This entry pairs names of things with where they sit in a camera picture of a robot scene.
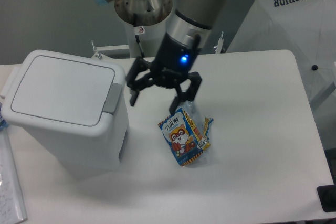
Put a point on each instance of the black device at table edge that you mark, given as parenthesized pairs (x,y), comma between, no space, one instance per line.
(326,195)

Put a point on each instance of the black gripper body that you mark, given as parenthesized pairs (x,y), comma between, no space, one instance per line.
(174,61)

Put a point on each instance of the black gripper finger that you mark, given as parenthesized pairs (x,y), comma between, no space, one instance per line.
(189,94)
(141,75)

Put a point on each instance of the clear plastic bottle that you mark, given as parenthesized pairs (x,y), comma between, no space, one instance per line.
(194,112)

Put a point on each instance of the white umbrella with lettering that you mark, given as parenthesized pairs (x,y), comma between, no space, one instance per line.
(304,27)

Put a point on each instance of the white plastic trash can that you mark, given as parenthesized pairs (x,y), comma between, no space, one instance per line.
(73,106)

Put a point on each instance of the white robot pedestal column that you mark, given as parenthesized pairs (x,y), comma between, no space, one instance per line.
(147,38)

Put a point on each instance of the yellow orange snack wrapper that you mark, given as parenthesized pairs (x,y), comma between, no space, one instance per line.
(205,132)

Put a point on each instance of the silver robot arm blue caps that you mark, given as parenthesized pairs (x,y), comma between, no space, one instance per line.
(184,18)

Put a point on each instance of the blue cartoon snack packet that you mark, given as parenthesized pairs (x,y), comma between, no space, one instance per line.
(185,140)

